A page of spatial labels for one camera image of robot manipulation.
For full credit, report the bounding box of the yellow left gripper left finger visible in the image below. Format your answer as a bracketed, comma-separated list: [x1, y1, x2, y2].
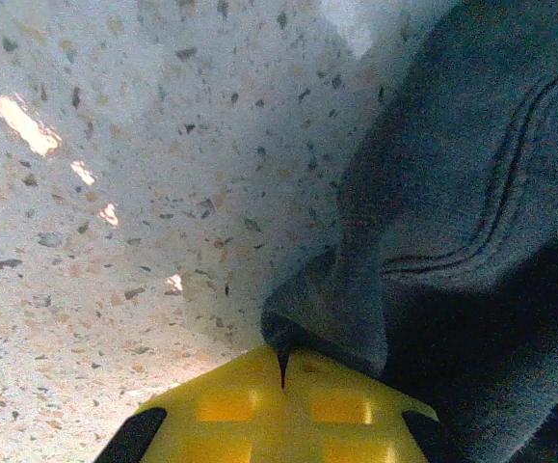
[93, 344, 287, 463]

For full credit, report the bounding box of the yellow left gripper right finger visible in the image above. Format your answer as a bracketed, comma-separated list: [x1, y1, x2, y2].
[281, 347, 439, 463]

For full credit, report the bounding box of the dark grey t-shirt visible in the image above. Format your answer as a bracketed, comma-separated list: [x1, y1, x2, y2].
[258, 0, 558, 463]

